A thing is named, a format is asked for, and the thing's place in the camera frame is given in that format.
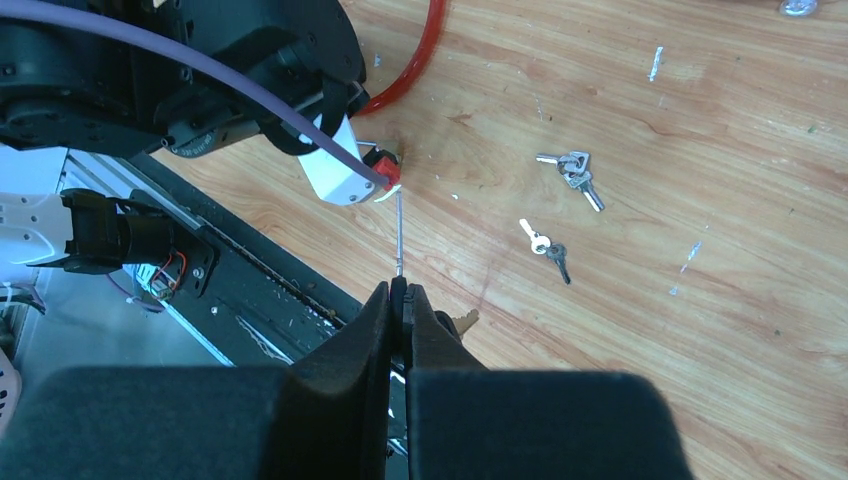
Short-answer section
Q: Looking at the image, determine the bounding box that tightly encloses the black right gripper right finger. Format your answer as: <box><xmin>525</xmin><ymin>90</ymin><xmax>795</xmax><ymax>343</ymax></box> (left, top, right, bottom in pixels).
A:
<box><xmin>404</xmin><ymin>284</ymin><xmax>692</xmax><ymax>479</ymax></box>

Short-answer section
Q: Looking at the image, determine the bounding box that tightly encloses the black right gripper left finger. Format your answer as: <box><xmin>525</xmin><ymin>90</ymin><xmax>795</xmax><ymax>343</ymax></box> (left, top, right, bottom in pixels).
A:
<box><xmin>1</xmin><ymin>283</ymin><xmax>390</xmax><ymax>479</ymax></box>

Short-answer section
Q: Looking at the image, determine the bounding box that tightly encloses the red cable lock black body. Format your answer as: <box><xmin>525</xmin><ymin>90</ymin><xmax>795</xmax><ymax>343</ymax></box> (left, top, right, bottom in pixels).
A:
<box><xmin>358</xmin><ymin>0</ymin><xmax>450</xmax><ymax>116</ymax></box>

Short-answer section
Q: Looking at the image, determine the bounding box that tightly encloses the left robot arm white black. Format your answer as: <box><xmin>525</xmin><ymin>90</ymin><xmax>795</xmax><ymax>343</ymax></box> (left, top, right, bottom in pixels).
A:
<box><xmin>1</xmin><ymin>1</ymin><xmax>370</xmax><ymax>158</ymax></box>

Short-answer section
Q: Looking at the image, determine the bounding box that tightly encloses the silver key bunch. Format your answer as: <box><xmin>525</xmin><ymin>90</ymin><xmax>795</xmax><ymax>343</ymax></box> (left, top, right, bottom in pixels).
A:
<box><xmin>536</xmin><ymin>151</ymin><xmax>605</xmax><ymax>213</ymax></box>

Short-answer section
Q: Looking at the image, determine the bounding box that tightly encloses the small brass padlock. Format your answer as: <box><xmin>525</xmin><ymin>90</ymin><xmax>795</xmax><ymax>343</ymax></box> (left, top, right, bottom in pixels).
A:
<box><xmin>357</xmin><ymin>140</ymin><xmax>403</xmax><ymax>168</ymax></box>

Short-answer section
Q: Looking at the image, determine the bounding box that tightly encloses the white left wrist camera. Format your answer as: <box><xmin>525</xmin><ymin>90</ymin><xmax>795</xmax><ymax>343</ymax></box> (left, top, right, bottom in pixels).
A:
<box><xmin>297</xmin><ymin>117</ymin><xmax>402</xmax><ymax>206</ymax></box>

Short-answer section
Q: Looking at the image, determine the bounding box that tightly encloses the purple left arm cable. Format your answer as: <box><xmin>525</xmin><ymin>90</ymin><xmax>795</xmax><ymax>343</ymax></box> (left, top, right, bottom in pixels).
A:
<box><xmin>0</xmin><ymin>0</ymin><xmax>392</xmax><ymax>187</ymax></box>

